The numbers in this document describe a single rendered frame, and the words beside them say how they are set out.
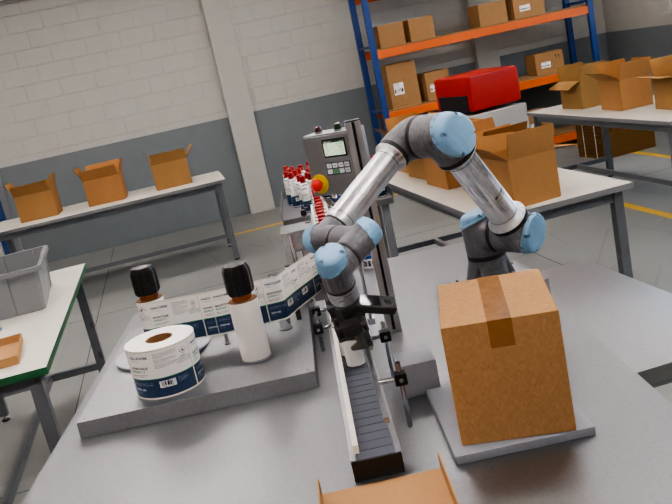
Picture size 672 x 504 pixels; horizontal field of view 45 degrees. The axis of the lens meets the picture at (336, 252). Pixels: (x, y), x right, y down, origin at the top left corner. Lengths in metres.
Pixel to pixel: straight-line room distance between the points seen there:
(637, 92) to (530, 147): 2.97
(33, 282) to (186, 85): 6.12
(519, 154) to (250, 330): 2.08
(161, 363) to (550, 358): 1.10
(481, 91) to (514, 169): 3.89
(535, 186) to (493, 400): 2.49
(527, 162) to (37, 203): 5.07
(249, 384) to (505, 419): 0.80
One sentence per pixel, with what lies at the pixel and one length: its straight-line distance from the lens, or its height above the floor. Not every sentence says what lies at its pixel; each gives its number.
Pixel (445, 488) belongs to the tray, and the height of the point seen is 0.83.
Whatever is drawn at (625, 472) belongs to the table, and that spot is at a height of 0.83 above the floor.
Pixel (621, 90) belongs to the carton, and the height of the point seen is 0.94.
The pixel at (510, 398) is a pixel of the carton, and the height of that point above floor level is 0.94.
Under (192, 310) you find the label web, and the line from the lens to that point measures 2.63.
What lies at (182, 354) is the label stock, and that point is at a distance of 2.34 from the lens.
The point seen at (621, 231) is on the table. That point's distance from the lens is 4.39.
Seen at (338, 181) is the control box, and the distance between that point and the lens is 2.47.
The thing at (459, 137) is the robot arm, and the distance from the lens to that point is 2.12.
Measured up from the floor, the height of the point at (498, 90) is 1.02.
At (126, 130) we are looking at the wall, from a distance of 9.99.
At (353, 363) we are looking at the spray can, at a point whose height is 0.90.
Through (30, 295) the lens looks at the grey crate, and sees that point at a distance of 4.18.
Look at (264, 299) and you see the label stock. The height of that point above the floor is 1.00.
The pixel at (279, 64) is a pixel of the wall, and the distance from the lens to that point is 10.10.
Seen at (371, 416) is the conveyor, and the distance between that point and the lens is 1.94.
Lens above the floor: 1.71
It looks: 14 degrees down
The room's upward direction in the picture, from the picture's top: 12 degrees counter-clockwise
